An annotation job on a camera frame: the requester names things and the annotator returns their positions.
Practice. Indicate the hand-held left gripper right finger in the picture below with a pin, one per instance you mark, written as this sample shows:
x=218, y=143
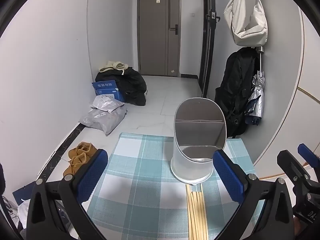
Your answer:
x=227, y=175

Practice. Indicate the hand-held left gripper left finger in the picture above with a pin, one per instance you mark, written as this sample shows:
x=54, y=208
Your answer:
x=92, y=175

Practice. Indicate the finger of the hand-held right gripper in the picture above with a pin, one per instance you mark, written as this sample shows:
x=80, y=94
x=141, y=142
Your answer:
x=291, y=166
x=307, y=153

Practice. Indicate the grey oval utensil holder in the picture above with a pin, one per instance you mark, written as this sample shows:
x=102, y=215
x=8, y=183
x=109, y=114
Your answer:
x=190, y=165

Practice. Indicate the bundle of wooden chopsticks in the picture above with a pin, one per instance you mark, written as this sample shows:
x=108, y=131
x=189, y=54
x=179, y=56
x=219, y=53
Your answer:
x=196, y=217

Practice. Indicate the brown suede shoe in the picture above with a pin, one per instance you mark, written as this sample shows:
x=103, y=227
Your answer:
x=75, y=163
x=85, y=148

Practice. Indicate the teal checkered tablecloth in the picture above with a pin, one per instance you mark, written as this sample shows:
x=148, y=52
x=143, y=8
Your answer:
x=140, y=167

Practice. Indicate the grey plastic parcel bag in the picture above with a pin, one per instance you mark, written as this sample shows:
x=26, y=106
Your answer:
x=102, y=120

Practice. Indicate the dark blue flat board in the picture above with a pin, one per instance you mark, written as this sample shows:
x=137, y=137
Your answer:
x=22, y=192

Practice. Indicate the white plastic parcel bag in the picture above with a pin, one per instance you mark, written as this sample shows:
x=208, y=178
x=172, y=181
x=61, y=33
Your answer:
x=106, y=102

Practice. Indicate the silver folded umbrella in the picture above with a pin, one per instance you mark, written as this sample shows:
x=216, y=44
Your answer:
x=256, y=97

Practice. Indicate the white crumpled plastic bag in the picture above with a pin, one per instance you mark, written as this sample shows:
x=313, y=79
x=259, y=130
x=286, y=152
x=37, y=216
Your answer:
x=23, y=215

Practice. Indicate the blue cardboard box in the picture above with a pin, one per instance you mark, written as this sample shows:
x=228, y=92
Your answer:
x=105, y=86

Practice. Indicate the black hanging jacket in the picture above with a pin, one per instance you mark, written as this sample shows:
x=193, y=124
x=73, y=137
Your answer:
x=235, y=85

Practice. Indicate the black bag pile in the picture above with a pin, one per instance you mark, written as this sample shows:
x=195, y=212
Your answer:
x=132, y=85

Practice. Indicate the cream cloth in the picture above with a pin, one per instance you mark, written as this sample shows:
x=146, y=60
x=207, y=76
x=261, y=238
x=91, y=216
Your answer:
x=112, y=66

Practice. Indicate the black framed side door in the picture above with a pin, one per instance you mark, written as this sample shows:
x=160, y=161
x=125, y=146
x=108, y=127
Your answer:
x=208, y=55

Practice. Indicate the grey entrance door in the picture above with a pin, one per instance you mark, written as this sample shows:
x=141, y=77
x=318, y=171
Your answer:
x=152, y=30

